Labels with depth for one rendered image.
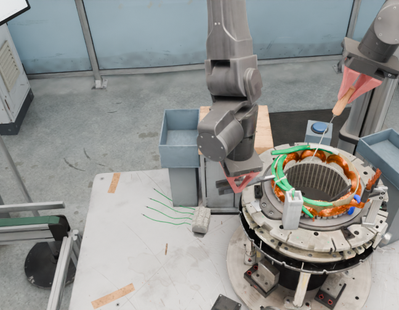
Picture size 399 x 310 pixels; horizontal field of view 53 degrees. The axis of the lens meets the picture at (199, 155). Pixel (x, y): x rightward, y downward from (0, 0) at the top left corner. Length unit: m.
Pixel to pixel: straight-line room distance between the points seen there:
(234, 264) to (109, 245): 0.38
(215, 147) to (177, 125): 0.61
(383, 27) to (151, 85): 2.78
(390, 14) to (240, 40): 0.21
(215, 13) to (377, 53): 0.28
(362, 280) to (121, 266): 0.66
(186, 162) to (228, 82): 0.50
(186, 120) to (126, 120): 1.77
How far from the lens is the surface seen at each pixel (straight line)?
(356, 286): 1.17
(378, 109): 1.31
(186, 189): 1.23
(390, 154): 1.19
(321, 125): 1.20
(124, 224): 1.28
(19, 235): 1.46
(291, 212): 0.81
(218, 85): 0.66
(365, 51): 0.74
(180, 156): 1.10
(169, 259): 1.19
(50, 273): 2.21
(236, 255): 1.16
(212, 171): 1.14
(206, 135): 0.64
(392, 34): 0.66
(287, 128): 2.83
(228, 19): 0.64
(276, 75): 3.40
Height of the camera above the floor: 1.77
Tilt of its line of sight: 43 degrees down
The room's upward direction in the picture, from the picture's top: 3 degrees counter-clockwise
